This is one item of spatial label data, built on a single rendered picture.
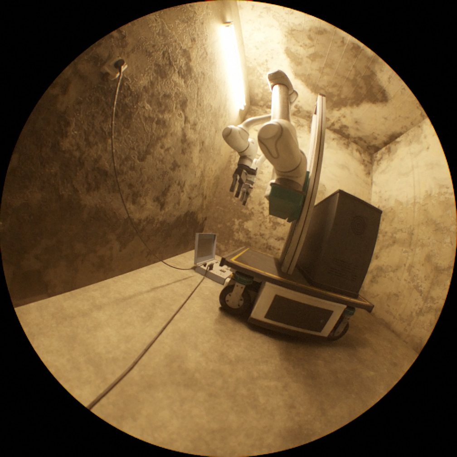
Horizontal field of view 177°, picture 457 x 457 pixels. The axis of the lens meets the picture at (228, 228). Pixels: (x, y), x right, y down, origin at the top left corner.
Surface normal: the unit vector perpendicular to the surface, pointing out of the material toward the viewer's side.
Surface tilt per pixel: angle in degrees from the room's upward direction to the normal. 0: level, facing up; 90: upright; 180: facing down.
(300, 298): 90
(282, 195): 90
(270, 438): 0
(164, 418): 0
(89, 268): 90
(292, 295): 90
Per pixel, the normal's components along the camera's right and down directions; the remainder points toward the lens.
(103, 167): 0.94, 0.32
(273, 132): -0.66, -0.11
